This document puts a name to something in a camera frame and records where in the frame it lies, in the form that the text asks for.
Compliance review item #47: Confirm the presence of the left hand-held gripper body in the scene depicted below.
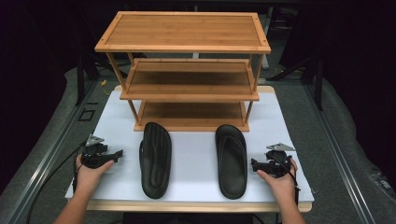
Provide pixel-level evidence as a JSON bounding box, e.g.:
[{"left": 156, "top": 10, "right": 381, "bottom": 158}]
[{"left": 81, "top": 133, "right": 110, "bottom": 169}]

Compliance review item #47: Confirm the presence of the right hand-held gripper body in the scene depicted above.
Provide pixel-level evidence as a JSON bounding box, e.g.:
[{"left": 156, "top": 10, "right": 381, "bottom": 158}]
[{"left": 264, "top": 142, "right": 296, "bottom": 178}]

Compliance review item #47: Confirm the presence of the black slipper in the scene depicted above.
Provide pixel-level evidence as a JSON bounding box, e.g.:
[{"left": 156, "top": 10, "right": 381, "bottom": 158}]
[
  {"left": 214, "top": 124, "right": 248, "bottom": 201},
  {"left": 138, "top": 121, "right": 173, "bottom": 201}
]

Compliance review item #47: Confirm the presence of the wooden three-tier shoe rack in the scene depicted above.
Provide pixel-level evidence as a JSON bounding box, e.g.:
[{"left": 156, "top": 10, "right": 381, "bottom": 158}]
[{"left": 93, "top": 10, "right": 272, "bottom": 133}]

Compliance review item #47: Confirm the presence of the person's right hand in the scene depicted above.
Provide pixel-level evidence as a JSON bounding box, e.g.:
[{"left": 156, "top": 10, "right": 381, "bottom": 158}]
[{"left": 256, "top": 158, "right": 299, "bottom": 203}]

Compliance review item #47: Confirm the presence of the person's left hand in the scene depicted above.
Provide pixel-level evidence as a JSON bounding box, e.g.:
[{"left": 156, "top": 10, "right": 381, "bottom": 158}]
[{"left": 75, "top": 154, "right": 115, "bottom": 194}]

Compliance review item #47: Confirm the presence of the white table mat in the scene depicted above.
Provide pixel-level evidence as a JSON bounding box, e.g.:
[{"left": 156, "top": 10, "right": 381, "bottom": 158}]
[{"left": 64, "top": 85, "right": 316, "bottom": 203}]

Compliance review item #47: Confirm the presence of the black metal stand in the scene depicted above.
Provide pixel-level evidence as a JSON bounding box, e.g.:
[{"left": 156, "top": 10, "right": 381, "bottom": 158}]
[
  {"left": 313, "top": 57, "right": 325, "bottom": 110},
  {"left": 76, "top": 52, "right": 87, "bottom": 106}
]

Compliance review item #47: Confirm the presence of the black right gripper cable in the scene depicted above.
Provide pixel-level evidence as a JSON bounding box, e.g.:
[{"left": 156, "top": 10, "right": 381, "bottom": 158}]
[{"left": 273, "top": 154, "right": 302, "bottom": 207}]

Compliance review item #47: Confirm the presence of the metal floor rail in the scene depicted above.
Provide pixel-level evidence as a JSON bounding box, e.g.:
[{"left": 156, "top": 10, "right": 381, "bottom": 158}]
[
  {"left": 0, "top": 79, "right": 98, "bottom": 224},
  {"left": 302, "top": 83, "right": 378, "bottom": 224}
]

